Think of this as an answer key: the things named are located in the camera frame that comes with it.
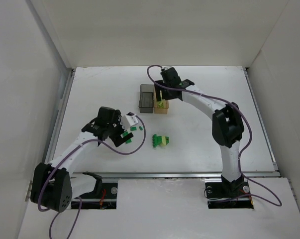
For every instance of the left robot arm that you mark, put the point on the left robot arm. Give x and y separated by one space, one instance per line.
53 184

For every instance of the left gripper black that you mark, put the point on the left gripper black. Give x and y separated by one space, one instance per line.
117 134

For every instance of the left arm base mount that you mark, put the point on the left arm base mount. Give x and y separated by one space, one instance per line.
107 194

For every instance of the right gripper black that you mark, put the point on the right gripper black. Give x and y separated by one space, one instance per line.
161 87

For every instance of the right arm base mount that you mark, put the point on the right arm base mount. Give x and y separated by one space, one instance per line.
219 198

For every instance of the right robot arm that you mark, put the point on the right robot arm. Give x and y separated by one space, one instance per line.
227 125

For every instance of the dark green studded lego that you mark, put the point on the dark green studded lego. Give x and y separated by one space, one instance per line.
156 140

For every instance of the orange transparent container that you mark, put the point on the orange transparent container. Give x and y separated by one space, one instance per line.
160 110

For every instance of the lime lego hollow brick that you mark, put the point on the lime lego hollow brick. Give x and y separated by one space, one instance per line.
161 104

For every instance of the grey transparent container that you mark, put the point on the grey transparent container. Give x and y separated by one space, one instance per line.
146 99

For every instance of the aluminium rail front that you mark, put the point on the aluminium rail front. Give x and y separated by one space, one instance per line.
130 175

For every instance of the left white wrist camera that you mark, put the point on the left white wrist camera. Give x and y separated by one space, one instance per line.
129 120

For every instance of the dark green lego plate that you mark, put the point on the dark green lego plate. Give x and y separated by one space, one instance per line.
127 137

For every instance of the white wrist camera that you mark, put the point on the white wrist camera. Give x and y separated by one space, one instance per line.
163 69
129 120

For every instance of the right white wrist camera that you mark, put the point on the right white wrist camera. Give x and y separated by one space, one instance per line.
163 69

